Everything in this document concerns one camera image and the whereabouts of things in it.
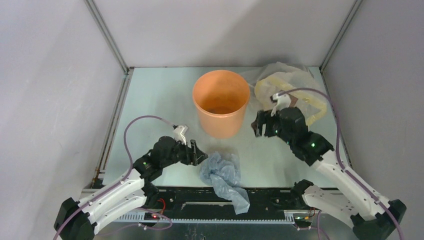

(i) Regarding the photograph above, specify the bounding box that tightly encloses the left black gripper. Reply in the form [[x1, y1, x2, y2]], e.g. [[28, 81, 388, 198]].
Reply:
[[161, 136, 208, 168]]

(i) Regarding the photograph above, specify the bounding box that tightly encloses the blue plastic trash bag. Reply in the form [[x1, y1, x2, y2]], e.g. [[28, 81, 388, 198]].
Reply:
[[199, 151, 251, 215]]

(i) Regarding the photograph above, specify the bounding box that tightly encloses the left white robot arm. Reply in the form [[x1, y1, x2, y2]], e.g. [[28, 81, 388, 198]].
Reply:
[[53, 136, 208, 240]]

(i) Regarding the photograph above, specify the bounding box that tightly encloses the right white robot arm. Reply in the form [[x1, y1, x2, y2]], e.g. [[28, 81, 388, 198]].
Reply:
[[251, 107, 407, 240]]

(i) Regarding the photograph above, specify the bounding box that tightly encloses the orange plastic trash bin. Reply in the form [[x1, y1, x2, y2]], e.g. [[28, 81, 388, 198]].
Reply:
[[192, 69, 251, 139]]

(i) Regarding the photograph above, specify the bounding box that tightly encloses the clear white plastic bag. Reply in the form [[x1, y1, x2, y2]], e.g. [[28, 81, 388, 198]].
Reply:
[[240, 61, 319, 110]]

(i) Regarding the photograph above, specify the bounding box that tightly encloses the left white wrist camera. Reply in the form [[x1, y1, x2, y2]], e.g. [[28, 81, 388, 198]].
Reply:
[[172, 125, 188, 145]]

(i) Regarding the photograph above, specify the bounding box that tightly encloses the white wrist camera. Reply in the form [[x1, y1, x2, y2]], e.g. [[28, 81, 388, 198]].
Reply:
[[270, 93, 298, 117], [172, 125, 188, 145]]

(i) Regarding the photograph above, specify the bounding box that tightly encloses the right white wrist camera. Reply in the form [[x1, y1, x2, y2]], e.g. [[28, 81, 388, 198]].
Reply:
[[270, 93, 298, 117]]

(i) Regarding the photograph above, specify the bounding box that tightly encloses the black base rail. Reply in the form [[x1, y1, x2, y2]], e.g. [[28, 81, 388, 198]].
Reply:
[[144, 186, 318, 222]]

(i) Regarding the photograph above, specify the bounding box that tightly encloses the aluminium frame front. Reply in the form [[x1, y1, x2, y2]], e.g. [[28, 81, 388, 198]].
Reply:
[[66, 188, 388, 240]]

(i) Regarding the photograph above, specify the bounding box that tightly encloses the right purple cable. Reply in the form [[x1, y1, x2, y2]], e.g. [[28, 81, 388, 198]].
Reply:
[[274, 87, 407, 240]]

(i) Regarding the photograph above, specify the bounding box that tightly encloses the purple cable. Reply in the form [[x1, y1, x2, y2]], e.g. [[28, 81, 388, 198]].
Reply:
[[52, 114, 176, 240], [274, 87, 407, 240]]

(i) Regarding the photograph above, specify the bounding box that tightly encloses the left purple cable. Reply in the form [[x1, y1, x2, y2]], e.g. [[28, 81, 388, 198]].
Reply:
[[52, 114, 176, 240]]

